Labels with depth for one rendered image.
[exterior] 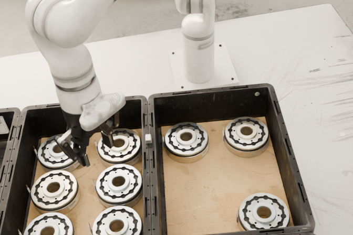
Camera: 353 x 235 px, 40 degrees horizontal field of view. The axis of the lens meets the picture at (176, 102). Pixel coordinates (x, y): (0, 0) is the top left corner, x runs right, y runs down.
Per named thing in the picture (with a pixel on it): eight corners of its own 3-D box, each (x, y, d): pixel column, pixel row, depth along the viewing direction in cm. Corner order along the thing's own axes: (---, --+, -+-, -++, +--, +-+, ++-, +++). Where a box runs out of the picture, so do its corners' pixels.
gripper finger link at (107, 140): (107, 137, 95) (111, 149, 98) (110, 135, 95) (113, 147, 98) (100, 131, 96) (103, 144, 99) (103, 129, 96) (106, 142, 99)
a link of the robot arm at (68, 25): (54, 28, 67) (123, -29, 73) (17, 7, 71) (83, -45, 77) (71, 63, 72) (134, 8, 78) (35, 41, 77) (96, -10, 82)
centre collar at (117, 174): (107, 174, 109) (107, 172, 109) (130, 172, 109) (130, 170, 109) (107, 193, 106) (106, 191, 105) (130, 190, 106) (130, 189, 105)
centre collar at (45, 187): (44, 180, 109) (43, 179, 109) (66, 178, 109) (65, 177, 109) (41, 199, 106) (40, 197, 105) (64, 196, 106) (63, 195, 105)
